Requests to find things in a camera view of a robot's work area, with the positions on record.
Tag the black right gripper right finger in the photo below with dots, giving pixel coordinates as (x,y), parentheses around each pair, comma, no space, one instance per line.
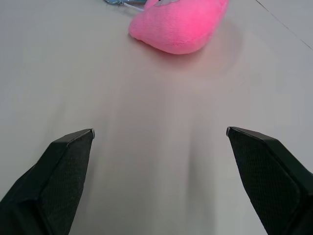
(269,181)

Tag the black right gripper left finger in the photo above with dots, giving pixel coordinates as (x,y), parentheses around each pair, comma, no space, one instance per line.
(56,181)

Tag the blue transparent item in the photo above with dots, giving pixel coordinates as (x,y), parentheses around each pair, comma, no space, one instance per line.
(127,3)

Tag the pink plush toy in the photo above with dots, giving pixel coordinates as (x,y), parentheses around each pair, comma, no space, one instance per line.
(178,24)

